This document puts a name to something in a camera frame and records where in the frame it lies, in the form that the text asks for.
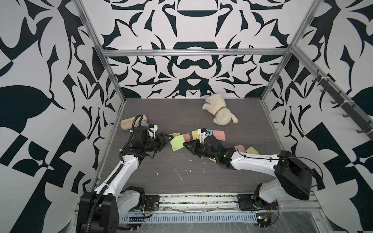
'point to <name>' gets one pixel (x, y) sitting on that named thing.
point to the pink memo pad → (219, 135)
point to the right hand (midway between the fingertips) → (182, 142)
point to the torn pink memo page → (241, 148)
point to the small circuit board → (263, 220)
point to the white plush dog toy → (215, 105)
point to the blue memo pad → (209, 132)
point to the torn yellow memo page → (252, 150)
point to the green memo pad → (177, 142)
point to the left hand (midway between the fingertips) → (170, 136)
